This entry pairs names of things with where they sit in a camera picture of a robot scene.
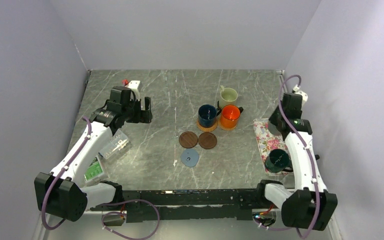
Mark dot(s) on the green label plastic box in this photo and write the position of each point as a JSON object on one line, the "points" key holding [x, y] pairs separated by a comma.
{"points": [[95, 172]]}

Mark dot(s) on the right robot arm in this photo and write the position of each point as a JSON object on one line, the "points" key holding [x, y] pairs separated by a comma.
{"points": [[311, 205]]}

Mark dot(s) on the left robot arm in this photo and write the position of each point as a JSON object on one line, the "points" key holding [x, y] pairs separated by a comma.
{"points": [[58, 192]]}

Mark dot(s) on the clear plastic screw box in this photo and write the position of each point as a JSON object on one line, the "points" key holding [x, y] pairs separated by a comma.
{"points": [[117, 144]]}

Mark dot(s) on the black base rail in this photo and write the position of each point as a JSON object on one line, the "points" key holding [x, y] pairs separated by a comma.
{"points": [[241, 204]]}

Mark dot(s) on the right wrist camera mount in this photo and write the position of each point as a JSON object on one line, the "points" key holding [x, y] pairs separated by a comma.
{"points": [[297, 90]]}

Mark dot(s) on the dark wooden coaster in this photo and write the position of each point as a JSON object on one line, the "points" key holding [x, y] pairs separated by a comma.
{"points": [[188, 139], [207, 140]]}

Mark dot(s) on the cream green mug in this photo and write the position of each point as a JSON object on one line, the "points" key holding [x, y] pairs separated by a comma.
{"points": [[227, 96]]}

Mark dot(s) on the orange glossy mug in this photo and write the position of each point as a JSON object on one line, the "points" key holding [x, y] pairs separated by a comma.
{"points": [[230, 115]]}

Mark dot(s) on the blue round coaster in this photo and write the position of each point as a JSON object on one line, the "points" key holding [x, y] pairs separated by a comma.
{"points": [[189, 157]]}

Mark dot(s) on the floral pattern tray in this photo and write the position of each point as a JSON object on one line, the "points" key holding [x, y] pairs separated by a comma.
{"points": [[266, 142]]}

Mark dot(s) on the navy blue mug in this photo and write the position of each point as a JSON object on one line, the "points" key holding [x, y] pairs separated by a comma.
{"points": [[207, 115]]}

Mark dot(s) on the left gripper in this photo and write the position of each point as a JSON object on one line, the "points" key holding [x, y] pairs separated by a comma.
{"points": [[143, 116]]}

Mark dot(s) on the dark teal mug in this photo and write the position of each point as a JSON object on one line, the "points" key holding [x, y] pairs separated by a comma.
{"points": [[277, 160]]}

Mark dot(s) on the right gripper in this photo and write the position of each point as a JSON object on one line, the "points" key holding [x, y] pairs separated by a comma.
{"points": [[272, 118]]}

